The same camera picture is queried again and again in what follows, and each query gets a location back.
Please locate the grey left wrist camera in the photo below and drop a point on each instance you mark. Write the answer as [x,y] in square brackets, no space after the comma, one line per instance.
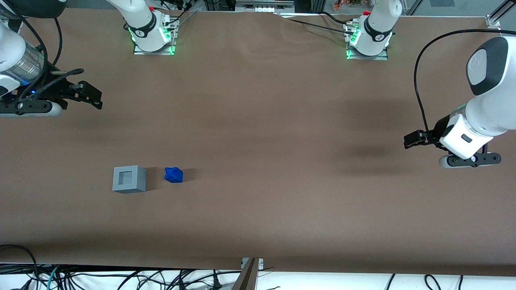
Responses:
[469,160]

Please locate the aluminium profile table leg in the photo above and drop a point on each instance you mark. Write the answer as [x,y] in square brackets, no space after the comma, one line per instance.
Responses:
[246,278]

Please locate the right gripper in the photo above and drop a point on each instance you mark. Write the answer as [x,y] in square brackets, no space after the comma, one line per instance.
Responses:
[51,85]

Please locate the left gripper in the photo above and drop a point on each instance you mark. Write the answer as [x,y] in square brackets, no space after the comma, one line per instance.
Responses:
[437,130]

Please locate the brown paper table cover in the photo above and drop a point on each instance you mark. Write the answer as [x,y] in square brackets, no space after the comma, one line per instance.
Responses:
[258,121]

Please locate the silver corner bracket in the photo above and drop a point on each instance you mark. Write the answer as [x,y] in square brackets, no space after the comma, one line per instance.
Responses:
[493,22]

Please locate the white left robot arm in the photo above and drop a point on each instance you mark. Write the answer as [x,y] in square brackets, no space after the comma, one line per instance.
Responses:
[492,100]

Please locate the gray square base block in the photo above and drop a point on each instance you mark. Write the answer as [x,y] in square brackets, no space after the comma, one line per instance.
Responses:
[129,179]

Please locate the blue plastic part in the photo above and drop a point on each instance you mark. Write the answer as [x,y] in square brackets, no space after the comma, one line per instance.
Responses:
[173,175]

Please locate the silver metal bracket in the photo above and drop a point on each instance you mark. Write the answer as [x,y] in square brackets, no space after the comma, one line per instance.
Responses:
[261,263]

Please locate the white power strip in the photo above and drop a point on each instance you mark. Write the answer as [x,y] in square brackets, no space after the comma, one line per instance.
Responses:
[264,7]

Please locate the diagonal aluminium frame bar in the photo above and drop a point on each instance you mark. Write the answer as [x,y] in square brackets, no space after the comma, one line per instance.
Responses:
[504,10]

